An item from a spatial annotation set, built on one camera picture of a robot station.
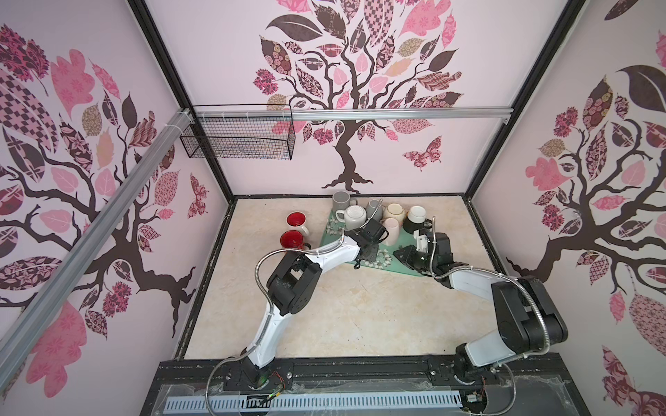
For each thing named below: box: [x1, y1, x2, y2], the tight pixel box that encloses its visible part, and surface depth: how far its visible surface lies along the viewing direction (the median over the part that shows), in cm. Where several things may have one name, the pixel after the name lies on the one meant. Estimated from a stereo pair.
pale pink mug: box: [378, 217, 400, 247], surface depth 100 cm
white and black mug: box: [402, 205, 427, 234], surface depth 105 cm
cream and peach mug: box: [381, 202, 405, 223], surface depth 105 cm
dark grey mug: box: [332, 190, 359, 214], surface depth 106 cm
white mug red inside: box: [286, 210, 310, 236], surface depth 105 cm
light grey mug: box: [365, 199, 383, 221], surface depth 108 cm
